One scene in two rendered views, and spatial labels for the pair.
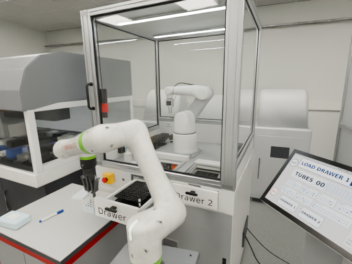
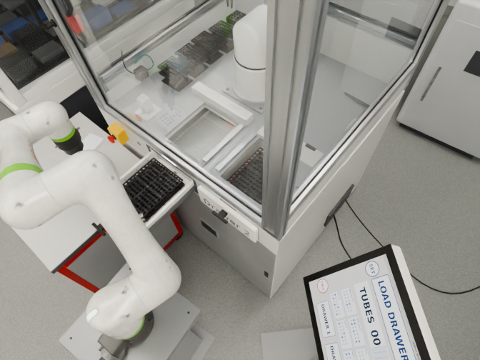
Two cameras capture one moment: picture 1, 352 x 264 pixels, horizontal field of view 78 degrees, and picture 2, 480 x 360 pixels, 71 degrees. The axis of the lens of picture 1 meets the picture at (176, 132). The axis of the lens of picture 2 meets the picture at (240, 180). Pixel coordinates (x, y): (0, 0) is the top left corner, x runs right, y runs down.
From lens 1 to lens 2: 90 cm
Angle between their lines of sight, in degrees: 48
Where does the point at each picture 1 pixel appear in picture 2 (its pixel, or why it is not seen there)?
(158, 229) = (123, 323)
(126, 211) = not seen: hidden behind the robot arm
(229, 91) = (275, 133)
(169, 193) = (148, 271)
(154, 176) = (125, 250)
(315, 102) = not seen: outside the picture
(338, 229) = not seen: outside the picture
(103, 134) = (15, 219)
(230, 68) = (277, 93)
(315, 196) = (357, 346)
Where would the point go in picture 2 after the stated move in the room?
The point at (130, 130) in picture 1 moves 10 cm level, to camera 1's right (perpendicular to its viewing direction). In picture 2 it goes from (69, 193) to (106, 201)
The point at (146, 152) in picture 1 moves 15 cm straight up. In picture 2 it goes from (107, 219) to (83, 191)
